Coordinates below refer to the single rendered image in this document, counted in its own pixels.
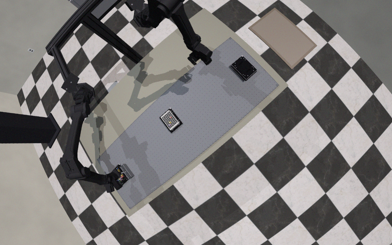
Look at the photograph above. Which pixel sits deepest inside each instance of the white rectangular rack with grid of holes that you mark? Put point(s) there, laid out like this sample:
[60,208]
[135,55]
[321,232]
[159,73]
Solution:
[166,118]

